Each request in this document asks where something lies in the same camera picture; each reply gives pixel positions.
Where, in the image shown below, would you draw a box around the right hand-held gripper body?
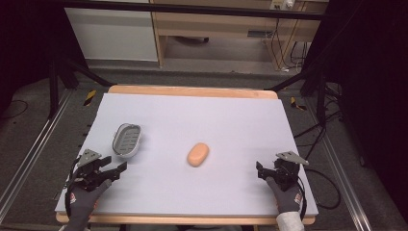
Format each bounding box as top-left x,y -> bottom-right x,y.
270,150 -> 310,193

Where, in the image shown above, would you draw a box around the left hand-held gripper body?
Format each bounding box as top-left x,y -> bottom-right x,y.
71,148 -> 112,193

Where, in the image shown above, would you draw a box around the grey soap dish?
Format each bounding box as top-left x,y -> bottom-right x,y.
112,122 -> 142,159

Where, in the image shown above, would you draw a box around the orange soap bar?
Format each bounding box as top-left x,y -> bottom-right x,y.
187,141 -> 211,168

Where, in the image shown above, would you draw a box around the person's right hand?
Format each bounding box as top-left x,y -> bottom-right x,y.
265,176 -> 304,215

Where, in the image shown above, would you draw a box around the white foam mat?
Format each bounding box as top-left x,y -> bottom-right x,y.
54,92 -> 319,218

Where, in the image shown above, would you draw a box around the wooden table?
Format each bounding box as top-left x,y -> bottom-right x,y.
55,84 -> 318,226

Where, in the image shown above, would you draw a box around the dark curtain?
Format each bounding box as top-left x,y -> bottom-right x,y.
0,0 -> 85,114
307,0 -> 408,222

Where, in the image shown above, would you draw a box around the white cabinet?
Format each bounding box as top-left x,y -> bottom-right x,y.
64,6 -> 159,63

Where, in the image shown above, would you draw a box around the wooden desk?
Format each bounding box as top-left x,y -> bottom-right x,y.
149,0 -> 325,71

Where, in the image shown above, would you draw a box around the white power strip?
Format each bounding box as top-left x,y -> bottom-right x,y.
269,0 -> 295,11

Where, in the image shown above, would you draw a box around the left hand-held gripper cable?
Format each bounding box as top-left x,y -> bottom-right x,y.
64,156 -> 82,219

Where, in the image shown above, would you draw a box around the hand-held gripper cable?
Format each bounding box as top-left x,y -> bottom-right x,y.
296,167 -> 342,219
64,156 -> 82,219

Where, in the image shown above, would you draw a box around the right hand-held gripper cable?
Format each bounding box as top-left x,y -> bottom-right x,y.
296,167 -> 342,219

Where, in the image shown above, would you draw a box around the black floor cable bundle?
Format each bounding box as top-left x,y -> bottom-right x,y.
293,82 -> 344,162

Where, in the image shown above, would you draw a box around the metal floor rail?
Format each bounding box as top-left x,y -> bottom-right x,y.
303,95 -> 373,231
0,89 -> 74,223

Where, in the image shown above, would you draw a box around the black frame stand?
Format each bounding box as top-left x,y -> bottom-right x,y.
47,57 -> 114,120
264,68 -> 329,127

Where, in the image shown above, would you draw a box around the hanging desk cables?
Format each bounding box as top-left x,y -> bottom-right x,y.
269,17 -> 310,72

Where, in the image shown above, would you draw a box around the black frame crossbar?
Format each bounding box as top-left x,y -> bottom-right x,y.
60,0 -> 325,21

